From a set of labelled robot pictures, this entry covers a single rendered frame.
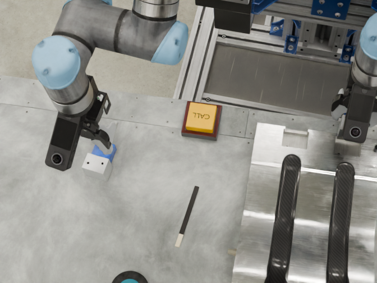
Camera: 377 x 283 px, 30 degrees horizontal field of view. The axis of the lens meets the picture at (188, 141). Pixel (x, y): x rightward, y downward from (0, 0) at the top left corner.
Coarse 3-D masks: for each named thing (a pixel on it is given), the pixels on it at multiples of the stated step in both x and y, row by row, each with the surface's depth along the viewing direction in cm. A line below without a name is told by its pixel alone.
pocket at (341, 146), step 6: (336, 138) 146; (342, 138) 147; (336, 144) 147; (342, 144) 147; (348, 144) 147; (354, 144) 147; (360, 144) 146; (336, 150) 147; (342, 150) 147; (348, 150) 147; (354, 150) 147; (360, 150) 144
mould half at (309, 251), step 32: (256, 128) 147; (256, 160) 144; (320, 160) 144; (352, 160) 143; (256, 192) 142; (320, 192) 141; (256, 224) 139; (320, 224) 139; (352, 224) 139; (256, 256) 133; (320, 256) 134; (352, 256) 134
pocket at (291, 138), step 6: (288, 132) 148; (294, 132) 148; (300, 132) 148; (306, 132) 148; (282, 138) 149; (288, 138) 149; (294, 138) 149; (300, 138) 148; (306, 138) 148; (282, 144) 148; (288, 144) 148; (294, 144) 148; (300, 144) 148; (306, 144) 148
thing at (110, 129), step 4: (112, 124) 140; (100, 128) 136; (104, 128) 138; (108, 128) 139; (112, 128) 140; (108, 132) 139; (112, 132) 141; (112, 136) 141; (92, 140) 137; (96, 140) 136; (112, 140) 141; (96, 144) 138; (100, 144) 137; (100, 148) 140; (104, 148) 139; (112, 148) 141; (104, 152) 141; (108, 152) 141
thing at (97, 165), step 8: (112, 144) 153; (96, 152) 152; (112, 152) 153; (88, 160) 151; (96, 160) 150; (104, 160) 150; (88, 168) 150; (96, 168) 150; (104, 168) 150; (112, 168) 155; (96, 176) 153; (104, 176) 151
